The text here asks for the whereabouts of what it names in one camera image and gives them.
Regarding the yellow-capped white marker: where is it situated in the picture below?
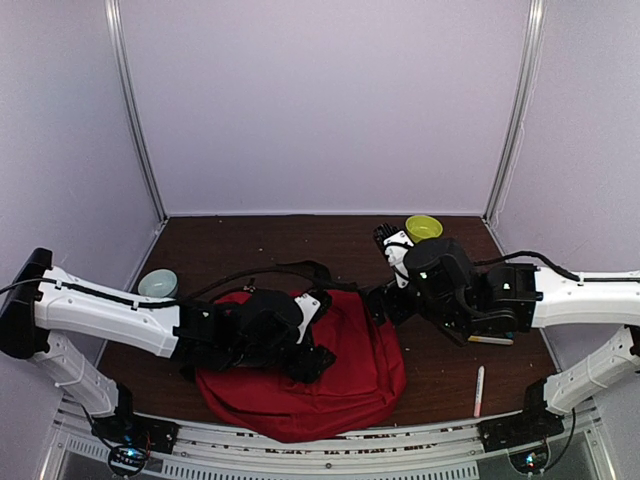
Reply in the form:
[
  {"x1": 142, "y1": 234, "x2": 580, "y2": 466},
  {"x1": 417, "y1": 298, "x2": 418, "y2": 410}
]
[{"x1": 467, "y1": 335, "x2": 514, "y2": 346}]

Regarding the pink-capped white marker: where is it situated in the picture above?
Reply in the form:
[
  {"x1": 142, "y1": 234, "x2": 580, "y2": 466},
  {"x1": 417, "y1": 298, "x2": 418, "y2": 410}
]
[{"x1": 473, "y1": 365, "x2": 486, "y2": 418}]

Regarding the red backpack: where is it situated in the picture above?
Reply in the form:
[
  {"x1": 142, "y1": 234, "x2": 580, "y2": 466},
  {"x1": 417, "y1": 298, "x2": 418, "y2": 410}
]
[{"x1": 181, "y1": 262, "x2": 406, "y2": 443}]

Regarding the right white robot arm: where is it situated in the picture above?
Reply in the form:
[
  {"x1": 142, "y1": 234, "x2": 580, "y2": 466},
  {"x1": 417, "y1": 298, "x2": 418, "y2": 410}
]
[{"x1": 375, "y1": 231, "x2": 639, "y2": 442}]

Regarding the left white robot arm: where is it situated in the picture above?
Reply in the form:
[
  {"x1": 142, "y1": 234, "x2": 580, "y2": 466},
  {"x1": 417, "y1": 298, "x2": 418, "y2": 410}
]
[{"x1": 1, "y1": 248, "x2": 336, "y2": 444}]

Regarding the yellow-green plastic bowl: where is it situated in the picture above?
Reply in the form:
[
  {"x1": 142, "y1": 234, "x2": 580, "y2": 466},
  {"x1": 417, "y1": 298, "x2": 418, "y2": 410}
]
[{"x1": 405, "y1": 215, "x2": 443, "y2": 244}]

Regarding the pale green ceramic bowl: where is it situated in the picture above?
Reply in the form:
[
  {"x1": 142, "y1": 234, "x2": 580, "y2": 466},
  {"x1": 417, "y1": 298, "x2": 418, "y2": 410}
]
[{"x1": 137, "y1": 269, "x2": 179, "y2": 298}]

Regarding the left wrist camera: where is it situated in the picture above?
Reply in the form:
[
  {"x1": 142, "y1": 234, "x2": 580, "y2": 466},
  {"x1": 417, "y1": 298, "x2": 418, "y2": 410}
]
[{"x1": 294, "y1": 290, "x2": 332, "y2": 344}]

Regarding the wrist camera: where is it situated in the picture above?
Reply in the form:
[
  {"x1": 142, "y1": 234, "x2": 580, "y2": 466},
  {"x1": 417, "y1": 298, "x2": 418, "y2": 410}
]
[
  {"x1": 373, "y1": 223, "x2": 414, "y2": 289},
  {"x1": 294, "y1": 290, "x2": 332, "y2": 344}
]

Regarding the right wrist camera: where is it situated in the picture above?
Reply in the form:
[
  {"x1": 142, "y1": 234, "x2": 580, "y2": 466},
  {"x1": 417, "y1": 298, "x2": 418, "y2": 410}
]
[{"x1": 373, "y1": 223, "x2": 414, "y2": 289}]

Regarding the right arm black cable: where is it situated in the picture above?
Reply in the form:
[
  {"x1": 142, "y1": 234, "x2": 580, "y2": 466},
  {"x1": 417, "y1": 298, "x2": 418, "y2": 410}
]
[{"x1": 474, "y1": 251, "x2": 640, "y2": 286}]

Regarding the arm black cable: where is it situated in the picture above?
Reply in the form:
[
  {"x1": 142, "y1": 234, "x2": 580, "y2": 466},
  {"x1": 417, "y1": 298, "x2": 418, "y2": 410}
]
[
  {"x1": 0, "y1": 267, "x2": 321, "y2": 306},
  {"x1": 474, "y1": 251, "x2": 640, "y2": 286}
]

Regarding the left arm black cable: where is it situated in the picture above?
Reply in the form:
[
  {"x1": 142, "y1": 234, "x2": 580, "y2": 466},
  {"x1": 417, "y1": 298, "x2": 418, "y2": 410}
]
[{"x1": 0, "y1": 267, "x2": 321, "y2": 306}]

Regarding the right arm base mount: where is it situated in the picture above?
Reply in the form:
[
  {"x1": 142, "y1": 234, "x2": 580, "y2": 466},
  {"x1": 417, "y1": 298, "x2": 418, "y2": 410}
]
[{"x1": 477, "y1": 379, "x2": 577, "y2": 478}]

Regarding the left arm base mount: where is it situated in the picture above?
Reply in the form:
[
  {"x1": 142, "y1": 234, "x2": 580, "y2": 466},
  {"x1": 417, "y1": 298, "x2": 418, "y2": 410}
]
[{"x1": 84, "y1": 383, "x2": 179, "y2": 479}]

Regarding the right aluminium frame post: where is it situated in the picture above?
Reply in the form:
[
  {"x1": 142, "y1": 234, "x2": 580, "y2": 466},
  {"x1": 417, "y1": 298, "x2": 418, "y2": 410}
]
[{"x1": 483, "y1": 0, "x2": 546, "y2": 227}]

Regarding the aluminium frame post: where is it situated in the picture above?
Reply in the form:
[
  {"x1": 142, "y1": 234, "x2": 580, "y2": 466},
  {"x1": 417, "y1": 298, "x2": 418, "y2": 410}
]
[
  {"x1": 104, "y1": 0, "x2": 168, "y2": 223},
  {"x1": 483, "y1": 0, "x2": 546, "y2": 227}
]

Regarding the left aluminium frame post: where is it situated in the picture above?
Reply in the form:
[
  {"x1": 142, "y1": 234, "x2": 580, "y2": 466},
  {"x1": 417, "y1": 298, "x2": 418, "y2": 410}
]
[{"x1": 104, "y1": 0, "x2": 168, "y2": 223}]

